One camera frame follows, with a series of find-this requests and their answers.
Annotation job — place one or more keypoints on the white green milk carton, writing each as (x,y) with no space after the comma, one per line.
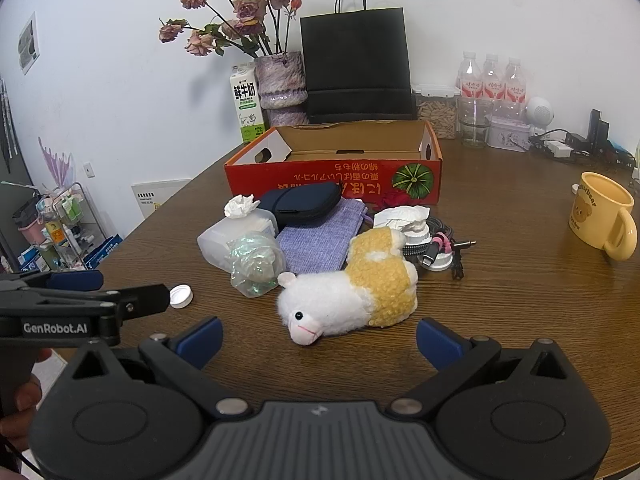
(247,105)

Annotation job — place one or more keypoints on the person's left hand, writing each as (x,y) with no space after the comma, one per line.
(27,396)

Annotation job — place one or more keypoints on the purple wall decal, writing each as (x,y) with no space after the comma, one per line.
(57,165)

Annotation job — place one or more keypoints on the wooden desktop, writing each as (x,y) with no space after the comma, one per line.
(500,300)

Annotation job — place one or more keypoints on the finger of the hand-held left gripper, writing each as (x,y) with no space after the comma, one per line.
(75,280)
(145,300)

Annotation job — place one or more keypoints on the white round disc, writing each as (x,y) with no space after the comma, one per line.
(437,264)

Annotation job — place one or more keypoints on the black upright device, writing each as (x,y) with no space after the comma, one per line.
(597,127)

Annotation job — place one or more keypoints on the wall poster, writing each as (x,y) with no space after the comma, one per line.
(28,45)

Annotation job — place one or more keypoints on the purple fabric pouch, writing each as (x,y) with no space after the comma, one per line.
(315,247)

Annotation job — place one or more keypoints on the white flat panel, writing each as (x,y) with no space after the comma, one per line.
(160,197)

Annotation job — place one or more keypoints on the pale printed tin box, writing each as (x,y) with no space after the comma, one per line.
(507,135)

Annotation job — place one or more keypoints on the clear glass cup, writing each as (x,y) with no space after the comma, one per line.
(475,125)

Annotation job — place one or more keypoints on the black paper bag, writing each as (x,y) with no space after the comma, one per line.
(355,60)

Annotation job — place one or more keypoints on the purple mottled vase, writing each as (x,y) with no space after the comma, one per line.
(280,80)

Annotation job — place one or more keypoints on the iridescent plastic wrap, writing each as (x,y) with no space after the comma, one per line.
(252,265)

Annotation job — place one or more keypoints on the white tissue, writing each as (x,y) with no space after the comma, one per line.
(400,216)
(240,206)

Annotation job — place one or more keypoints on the red cardboard box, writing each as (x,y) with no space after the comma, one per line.
(310,175)

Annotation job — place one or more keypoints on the blue packet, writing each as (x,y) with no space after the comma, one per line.
(102,251)

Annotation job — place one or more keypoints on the white round speaker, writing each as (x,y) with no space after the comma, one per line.
(540,112)

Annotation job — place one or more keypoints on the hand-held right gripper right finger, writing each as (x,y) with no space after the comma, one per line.
(440,342)

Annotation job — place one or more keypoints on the clear red label water bottle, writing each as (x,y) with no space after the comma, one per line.
(516,82)
(492,80)
(470,77)

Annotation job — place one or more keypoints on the yellow bear mug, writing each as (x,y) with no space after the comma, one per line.
(595,220)

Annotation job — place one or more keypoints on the translucent plastic box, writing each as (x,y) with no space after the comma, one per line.
(215,245)

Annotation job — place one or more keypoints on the white charger plug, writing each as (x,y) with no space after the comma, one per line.
(557,149)

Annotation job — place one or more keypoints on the white wall socket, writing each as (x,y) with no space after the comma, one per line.
(89,169)

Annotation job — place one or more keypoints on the navy zip pouch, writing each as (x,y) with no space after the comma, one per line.
(300,205)

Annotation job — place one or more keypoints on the dried rose bouquet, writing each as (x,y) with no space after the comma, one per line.
(245,10)

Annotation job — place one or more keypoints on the dark red fabric item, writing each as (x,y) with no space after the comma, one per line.
(395,200)

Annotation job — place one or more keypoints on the white bottle cap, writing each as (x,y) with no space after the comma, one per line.
(181,296)

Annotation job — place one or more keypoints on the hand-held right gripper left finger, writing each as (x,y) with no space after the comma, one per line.
(200,342)

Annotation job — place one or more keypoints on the white yellow plush alpaca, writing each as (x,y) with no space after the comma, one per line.
(350,290)

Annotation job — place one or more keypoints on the clear jar of seeds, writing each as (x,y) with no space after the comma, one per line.
(436,115)

